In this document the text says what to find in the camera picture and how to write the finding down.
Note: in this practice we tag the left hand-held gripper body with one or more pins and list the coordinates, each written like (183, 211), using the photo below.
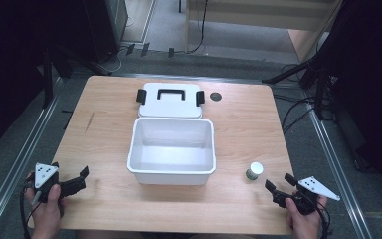
(45, 176)

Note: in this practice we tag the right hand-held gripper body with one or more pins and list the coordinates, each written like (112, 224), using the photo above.
(306, 194)

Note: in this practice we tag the white plastic storage box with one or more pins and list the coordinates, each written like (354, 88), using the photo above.
(172, 159)

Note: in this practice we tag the person's right hand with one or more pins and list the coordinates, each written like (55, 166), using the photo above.
(303, 222)

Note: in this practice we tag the person's left hand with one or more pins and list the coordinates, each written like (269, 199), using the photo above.
(46, 212)

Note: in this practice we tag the black metal stand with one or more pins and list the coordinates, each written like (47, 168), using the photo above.
(305, 71)
(51, 76)

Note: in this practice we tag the dark round table grommet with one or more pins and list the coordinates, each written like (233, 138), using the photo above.
(215, 96)

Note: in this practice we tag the dark curtain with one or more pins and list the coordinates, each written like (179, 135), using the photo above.
(373, 89)
(11, 66)

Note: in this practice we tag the dark cabinet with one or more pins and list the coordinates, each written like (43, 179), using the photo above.
(104, 26)

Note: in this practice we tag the light wooden furniture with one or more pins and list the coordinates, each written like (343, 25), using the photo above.
(255, 16)

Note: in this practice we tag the metal floor rail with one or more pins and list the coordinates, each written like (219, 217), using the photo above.
(16, 159)
(338, 169)

